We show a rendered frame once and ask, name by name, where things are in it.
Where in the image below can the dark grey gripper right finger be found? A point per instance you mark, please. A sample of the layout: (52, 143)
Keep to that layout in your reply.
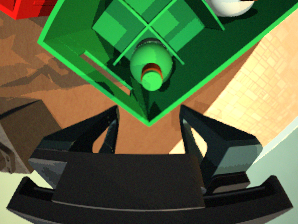
(229, 149)

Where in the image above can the red crate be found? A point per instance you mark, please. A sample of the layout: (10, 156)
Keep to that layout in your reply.
(27, 8)

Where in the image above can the green bottle crate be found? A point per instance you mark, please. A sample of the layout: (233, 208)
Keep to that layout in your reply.
(204, 44)

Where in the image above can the white bottle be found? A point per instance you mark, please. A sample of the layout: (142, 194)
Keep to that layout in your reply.
(230, 8)

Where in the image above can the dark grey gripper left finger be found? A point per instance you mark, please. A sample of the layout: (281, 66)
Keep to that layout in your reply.
(80, 137)

